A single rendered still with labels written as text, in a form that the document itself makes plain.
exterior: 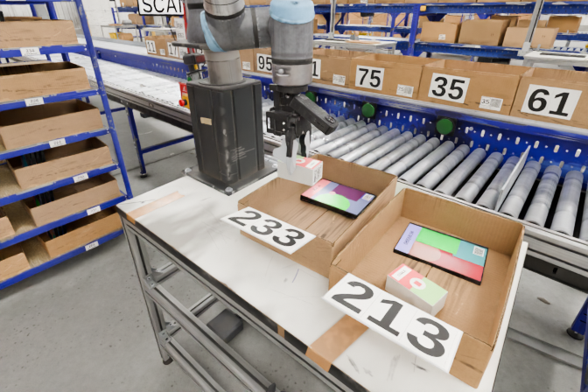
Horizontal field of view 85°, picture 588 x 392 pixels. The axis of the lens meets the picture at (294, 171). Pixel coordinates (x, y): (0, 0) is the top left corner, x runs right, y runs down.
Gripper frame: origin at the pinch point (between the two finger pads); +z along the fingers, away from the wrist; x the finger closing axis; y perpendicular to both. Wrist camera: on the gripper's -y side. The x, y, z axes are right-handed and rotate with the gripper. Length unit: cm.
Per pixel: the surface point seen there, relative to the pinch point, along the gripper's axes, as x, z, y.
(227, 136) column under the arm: -8.3, 0.6, 30.1
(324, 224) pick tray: -2.8, 17.3, -6.3
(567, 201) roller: -52, 18, -66
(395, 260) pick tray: 1.6, 17.4, -26.8
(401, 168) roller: -52, 19, -16
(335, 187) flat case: -19.1, 14.9, -2.5
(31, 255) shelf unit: 18, 79, 148
